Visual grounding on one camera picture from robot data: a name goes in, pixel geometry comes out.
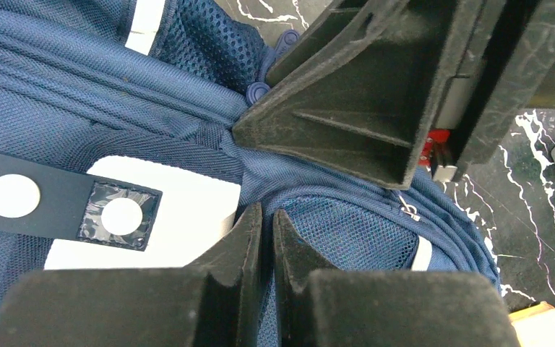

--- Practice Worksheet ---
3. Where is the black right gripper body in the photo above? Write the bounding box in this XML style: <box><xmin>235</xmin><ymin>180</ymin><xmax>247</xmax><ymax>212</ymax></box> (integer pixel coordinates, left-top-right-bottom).
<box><xmin>421</xmin><ymin>1</ymin><xmax>555</xmax><ymax>182</ymax></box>

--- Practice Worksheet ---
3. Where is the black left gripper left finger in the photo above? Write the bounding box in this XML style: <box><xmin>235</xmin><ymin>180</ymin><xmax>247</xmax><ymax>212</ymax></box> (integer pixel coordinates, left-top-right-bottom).
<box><xmin>0</xmin><ymin>204</ymin><xmax>264</xmax><ymax>346</ymax></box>

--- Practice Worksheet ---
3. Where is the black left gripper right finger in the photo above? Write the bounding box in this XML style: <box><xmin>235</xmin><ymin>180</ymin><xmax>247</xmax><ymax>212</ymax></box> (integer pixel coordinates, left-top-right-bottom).
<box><xmin>273</xmin><ymin>210</ymin><xmax>519</xmax><ymax>346</ymax></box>

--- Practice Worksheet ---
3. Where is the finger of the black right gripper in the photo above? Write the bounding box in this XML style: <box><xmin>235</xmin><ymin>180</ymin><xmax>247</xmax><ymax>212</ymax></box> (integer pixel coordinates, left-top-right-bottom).
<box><xmin>233</xmin><ymin>1</ymin><xmax>483</xmax><ymax>189</ymax></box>

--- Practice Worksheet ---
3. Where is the navy blue student backpack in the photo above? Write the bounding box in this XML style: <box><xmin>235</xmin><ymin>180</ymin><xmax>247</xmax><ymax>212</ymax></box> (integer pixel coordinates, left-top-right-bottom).
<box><xmin>0</xmin><ymin>0</ymin><xmax>502</xmax><ymax>347</ymax></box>

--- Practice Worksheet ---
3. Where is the yellow notebook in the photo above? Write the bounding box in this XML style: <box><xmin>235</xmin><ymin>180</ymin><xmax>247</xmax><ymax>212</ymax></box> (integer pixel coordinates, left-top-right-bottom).
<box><xmin>509</xmin><ymin>301</ymin><xmax>555</xmax><ymax>347</ymax></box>

